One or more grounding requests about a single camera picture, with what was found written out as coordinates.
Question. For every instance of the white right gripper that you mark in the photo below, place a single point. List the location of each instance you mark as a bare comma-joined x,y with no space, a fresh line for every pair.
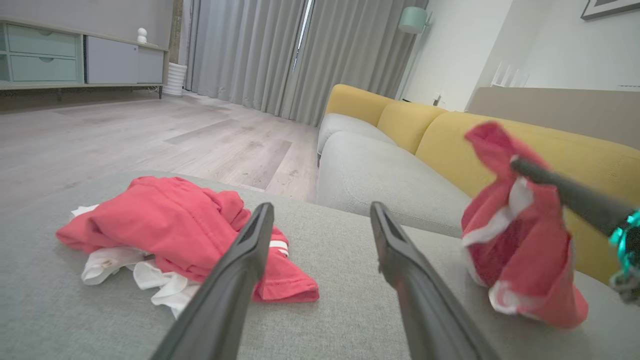
631,250

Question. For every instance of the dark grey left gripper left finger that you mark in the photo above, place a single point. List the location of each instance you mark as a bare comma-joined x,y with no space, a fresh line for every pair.
225,300

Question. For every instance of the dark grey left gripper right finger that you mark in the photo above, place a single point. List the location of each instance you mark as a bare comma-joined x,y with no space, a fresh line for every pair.
425,310

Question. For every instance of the small red white-trimmed garment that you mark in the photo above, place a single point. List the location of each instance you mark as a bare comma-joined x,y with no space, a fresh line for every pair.
525,260

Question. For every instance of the large red white garment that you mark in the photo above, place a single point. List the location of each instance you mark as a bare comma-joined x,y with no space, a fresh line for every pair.
175,225

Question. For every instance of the long yellow sofa backrest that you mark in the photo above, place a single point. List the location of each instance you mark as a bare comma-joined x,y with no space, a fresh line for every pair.
590,165

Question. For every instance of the beige low partition panel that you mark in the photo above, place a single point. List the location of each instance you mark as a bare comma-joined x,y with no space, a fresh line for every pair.
575,112

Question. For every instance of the white slatted rack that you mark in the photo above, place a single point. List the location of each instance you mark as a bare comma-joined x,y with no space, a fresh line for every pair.
510,77

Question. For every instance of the large grey sofa seat cushion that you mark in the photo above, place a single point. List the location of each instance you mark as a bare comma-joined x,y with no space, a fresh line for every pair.
380,180

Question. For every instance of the short yellow sofa backrest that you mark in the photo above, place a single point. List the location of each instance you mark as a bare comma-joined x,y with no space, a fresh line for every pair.
407,122
355,102

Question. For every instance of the small grey sofa seat cushion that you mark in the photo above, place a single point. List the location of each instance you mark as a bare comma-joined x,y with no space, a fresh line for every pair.
340,125

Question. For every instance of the white ribbed floor vase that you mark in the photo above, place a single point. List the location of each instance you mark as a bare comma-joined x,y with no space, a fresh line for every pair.
175,80

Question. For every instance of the mint green floor lamp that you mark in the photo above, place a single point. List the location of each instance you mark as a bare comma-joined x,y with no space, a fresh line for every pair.
414,20

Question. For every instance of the grey pleated curtain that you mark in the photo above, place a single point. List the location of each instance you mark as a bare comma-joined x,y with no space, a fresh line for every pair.
240,50
355,50

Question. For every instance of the mint grey drawer sideboard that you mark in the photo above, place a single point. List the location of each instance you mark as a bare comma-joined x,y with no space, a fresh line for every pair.
110,62

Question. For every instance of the small white figurine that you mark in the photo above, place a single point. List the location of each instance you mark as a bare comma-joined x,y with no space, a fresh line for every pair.
142,36

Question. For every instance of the dark framed wall picture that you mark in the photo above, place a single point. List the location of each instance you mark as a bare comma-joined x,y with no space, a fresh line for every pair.
607,7

